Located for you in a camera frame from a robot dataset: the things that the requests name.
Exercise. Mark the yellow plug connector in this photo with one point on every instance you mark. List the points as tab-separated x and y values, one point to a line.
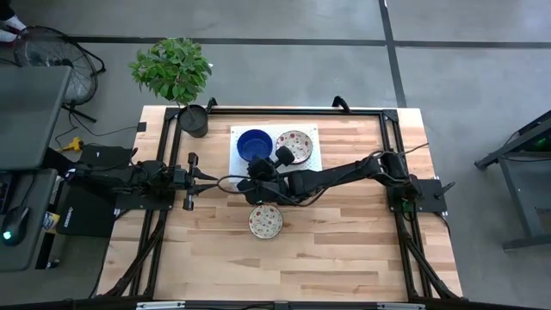
75	145

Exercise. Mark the black electronics box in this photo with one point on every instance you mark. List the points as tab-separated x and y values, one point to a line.
105	156

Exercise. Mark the grey desk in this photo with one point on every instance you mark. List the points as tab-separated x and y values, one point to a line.
30	116

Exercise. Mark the small black plate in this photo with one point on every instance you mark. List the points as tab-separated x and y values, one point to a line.
141	127

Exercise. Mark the black plant pot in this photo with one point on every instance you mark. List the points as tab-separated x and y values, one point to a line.
193	120

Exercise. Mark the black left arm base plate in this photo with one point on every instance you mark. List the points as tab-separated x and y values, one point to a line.
142	202

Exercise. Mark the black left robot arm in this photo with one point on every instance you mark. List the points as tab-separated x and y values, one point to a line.
129	176

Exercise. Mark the dark blue mini bowl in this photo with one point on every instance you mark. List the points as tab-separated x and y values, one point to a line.
254	144

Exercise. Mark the black aluminium table frame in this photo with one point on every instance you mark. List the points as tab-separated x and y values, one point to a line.
301	112

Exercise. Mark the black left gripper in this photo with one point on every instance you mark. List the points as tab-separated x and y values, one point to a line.
189	181

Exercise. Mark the green leafy potted tree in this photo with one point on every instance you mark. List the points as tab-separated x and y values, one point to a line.
172	69

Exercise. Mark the silver metal bracket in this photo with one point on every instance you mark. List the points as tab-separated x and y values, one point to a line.
400	306
159	305

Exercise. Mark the green floral-lined mini bowl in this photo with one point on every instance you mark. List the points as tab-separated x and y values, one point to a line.
299	144
265	221

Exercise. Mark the white perforated metal shelf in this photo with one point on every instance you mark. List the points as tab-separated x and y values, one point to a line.
311	169

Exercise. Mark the black logo pad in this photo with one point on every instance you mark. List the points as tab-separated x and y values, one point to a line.
86	219

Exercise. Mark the dark grey side table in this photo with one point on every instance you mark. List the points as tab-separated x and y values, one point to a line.
30	258

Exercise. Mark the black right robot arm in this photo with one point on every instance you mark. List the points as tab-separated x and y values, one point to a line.
336	176

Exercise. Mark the person's shoe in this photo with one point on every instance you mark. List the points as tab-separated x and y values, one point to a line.
10	26

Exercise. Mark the black computer mouse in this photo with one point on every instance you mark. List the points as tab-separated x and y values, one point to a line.
15	224

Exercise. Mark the dark metal workbench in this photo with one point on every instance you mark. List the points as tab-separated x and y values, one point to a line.
527	241

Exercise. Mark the yellow blue packet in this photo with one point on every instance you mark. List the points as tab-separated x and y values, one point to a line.
51	221

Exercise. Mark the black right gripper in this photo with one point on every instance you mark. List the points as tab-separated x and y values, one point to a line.
267	191

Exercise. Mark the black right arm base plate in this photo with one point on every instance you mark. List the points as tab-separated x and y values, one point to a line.
430	196

